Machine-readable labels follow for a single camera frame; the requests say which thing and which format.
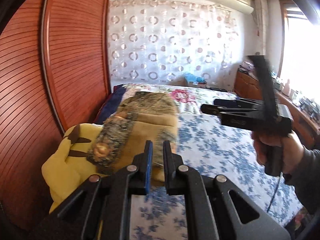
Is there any white blue-flowered bed sheet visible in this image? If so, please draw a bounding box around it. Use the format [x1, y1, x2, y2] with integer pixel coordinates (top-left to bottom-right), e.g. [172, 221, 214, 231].
[131, 94, 305, 240]

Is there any person's right forearm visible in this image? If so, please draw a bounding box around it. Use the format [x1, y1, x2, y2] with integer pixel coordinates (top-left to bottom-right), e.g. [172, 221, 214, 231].
[285, 149, 320, 215]

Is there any window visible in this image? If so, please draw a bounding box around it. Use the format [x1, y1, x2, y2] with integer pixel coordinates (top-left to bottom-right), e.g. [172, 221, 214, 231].
[280, 0, 320, 90]

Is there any yellow plush pillow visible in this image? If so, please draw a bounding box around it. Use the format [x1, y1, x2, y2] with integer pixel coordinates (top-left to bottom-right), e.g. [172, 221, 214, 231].
[41, 123, 108, 214]

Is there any sheer circle-patterned curtain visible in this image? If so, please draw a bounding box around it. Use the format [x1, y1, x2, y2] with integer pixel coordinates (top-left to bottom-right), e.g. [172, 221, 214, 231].
[107, 0, 240, 90]

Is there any teal box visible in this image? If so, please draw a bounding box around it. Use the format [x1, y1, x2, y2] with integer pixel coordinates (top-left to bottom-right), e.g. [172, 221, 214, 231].
[184, 73, 207, 88]

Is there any person's right hand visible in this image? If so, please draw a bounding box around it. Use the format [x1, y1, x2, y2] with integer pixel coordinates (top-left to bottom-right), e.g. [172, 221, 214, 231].
[251, 131, 306, 178]

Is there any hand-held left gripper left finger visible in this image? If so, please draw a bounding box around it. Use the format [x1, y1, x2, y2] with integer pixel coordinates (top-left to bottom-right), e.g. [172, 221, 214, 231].
[37, 140, 153, 240]

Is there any pink rose floral blanket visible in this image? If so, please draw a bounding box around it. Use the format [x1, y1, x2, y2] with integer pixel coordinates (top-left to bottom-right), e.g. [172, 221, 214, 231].
[124, 84, 238, 114]

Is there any golden patterned shirt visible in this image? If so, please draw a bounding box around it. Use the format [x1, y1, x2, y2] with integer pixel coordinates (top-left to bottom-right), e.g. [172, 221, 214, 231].
[85, 91, 179, 182]

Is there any black cable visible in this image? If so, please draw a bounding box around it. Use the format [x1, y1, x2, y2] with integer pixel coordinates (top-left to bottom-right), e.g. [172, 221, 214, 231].
[266, 172, 284, 213]

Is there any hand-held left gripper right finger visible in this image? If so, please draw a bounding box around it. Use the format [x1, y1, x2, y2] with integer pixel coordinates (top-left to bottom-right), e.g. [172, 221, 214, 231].
[162, 140, 288, 240]

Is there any wooden slatted wardrobe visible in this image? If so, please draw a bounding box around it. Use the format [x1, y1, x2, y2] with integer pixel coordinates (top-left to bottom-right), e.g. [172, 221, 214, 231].
[0, 0, 113, 230]

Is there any navy blue blanket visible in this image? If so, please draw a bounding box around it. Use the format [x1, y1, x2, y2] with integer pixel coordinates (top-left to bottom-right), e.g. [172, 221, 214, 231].
[94, 84, 125, 125]

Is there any beige window curtain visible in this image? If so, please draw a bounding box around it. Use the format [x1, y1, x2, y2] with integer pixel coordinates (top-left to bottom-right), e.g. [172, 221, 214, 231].
[252, 0, 269, 55]

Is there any wooden sideboard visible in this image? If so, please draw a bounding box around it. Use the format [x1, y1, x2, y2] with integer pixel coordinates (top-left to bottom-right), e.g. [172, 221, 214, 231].
[234, 70, 320, 150]

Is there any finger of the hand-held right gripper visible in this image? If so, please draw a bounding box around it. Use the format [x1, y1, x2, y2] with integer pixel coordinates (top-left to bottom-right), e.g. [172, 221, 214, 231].
[201, 104, 263, 117]
[214, 99, 263, 107]

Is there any pile of assorted small items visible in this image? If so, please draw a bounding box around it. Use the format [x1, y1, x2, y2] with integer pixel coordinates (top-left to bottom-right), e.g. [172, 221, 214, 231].
[239, 61, 320, 120]

